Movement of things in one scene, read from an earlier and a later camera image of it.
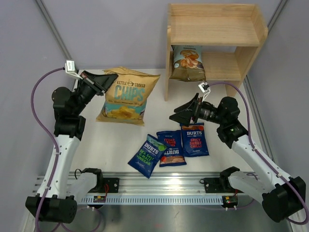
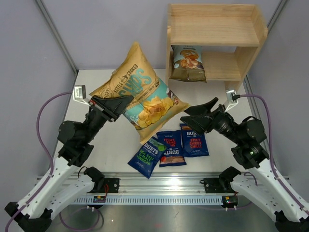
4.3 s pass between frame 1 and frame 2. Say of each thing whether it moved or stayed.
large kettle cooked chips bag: moved
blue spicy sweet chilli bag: stayed
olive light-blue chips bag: stayed
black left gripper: moved
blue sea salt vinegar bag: stayed
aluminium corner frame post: stayed
